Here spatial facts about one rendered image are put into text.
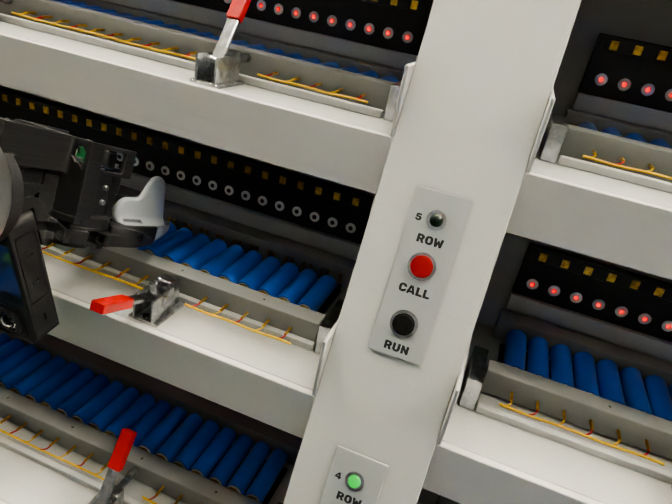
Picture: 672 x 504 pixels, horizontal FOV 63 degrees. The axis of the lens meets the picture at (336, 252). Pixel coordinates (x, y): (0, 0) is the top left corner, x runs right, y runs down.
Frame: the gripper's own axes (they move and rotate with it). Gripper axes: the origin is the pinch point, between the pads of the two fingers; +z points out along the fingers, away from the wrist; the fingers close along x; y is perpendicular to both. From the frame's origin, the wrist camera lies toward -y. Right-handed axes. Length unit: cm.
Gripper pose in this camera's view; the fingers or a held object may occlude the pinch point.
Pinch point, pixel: (142, 225)
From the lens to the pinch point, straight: 57.1
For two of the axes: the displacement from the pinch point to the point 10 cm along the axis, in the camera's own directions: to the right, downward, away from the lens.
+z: 2.5, -0.4, 9.7
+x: -9.3, -3.0, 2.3
